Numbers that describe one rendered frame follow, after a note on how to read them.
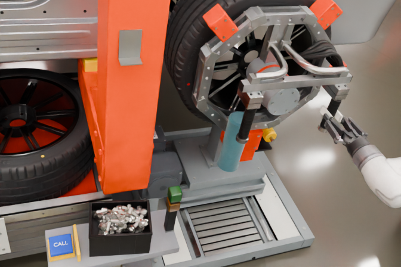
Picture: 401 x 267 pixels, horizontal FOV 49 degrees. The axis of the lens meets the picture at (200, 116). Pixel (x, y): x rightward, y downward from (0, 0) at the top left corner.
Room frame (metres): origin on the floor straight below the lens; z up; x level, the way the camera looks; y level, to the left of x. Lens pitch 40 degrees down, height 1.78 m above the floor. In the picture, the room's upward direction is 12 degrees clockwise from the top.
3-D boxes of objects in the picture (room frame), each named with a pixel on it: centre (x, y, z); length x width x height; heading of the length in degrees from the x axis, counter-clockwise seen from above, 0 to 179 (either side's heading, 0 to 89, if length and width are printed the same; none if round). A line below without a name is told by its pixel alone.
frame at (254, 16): (1.45, -0.20, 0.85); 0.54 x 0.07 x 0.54; 117
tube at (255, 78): (1.30, -0.17, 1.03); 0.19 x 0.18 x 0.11; 27
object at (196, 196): (1.58, -0.08, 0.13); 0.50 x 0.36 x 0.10; 117
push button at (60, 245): (0.79, 0.36, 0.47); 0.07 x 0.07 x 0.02; 27
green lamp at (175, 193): (0.95, 0.03, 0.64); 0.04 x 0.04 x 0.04; 27
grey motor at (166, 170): (1.43, 0.19, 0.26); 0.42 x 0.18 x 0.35; 27
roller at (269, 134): (1.59, -0.27, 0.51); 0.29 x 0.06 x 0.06; 27
